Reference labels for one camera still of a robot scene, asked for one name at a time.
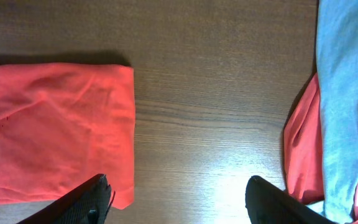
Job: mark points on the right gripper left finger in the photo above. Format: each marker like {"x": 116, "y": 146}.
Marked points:
{"x": 89, "y": 203}

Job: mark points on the dark red t-shirt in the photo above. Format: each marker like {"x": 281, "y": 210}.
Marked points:
{"x": 303, "y": 150}

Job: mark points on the grey-blue t-shirt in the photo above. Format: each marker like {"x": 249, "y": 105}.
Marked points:
{"x": 337, "y": 68}

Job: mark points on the orange soccer t-shirt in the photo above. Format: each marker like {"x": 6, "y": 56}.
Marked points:
{"x": 61, "y": 124}

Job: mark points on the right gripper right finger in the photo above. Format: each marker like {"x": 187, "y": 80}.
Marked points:
{"x": 268, "y": 204}

